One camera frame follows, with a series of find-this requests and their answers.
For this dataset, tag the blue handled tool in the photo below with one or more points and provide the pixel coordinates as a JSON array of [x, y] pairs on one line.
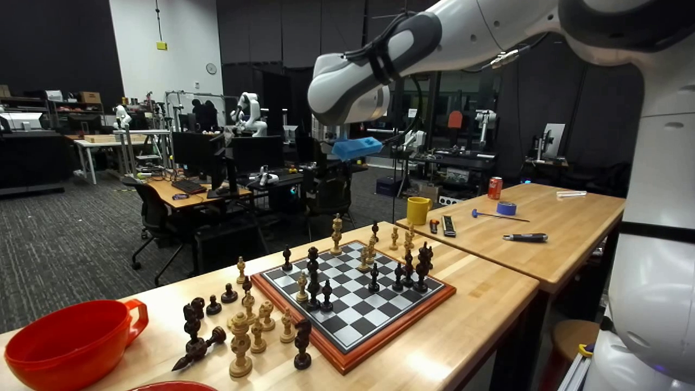
[[503, 212]]

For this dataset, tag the wooden stool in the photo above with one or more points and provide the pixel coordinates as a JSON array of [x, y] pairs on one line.
[[568, 337]]

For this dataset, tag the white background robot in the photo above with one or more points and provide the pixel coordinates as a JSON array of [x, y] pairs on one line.
[[246, 117]]

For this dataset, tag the tall black chess piece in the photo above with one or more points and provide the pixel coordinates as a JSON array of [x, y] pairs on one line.
[[313, 279]]

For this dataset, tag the black remote on table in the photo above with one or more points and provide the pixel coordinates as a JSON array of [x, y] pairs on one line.
[[449, 227]]

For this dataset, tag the large red cup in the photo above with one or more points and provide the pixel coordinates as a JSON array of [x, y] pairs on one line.
[[75, 346]]

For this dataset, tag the chessboard with red-brown frame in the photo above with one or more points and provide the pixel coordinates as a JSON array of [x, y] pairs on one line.
[[351, 323]]

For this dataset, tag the light wooden king off board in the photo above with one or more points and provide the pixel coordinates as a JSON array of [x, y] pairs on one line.
[[243, 364]]

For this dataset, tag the light pawn on board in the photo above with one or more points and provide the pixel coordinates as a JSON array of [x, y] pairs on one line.
[[303, 297]]

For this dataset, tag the light chess piece far corner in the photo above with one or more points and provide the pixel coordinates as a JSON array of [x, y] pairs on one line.
[[338, 229]]

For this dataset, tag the black marker pen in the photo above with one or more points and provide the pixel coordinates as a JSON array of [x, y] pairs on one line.
[[533, 238]]

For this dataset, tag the yellow cup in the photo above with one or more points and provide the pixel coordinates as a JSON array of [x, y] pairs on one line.
[[417, 209]]

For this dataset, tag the black piece right cluster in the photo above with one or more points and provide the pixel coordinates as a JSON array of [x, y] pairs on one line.
[[422, 268]]

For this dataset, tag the black chess piece board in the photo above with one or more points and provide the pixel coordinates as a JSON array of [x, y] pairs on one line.
[[375, 279]]

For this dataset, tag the black office chair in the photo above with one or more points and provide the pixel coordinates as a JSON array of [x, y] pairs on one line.
[[158, 224]]

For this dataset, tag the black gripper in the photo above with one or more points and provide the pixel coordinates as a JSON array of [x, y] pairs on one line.
[[315, 155]]

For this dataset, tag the blue wrist camera box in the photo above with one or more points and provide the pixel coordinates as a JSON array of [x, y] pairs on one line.
[[357, 148]]

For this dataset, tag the dark knight off board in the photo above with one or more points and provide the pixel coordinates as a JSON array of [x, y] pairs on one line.
[[196, 346]]

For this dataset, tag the dark chess piece front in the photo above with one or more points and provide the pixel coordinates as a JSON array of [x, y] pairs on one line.
[[303, 357]]

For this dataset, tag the red can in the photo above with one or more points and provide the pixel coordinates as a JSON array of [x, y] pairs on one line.
[[497, 185]]

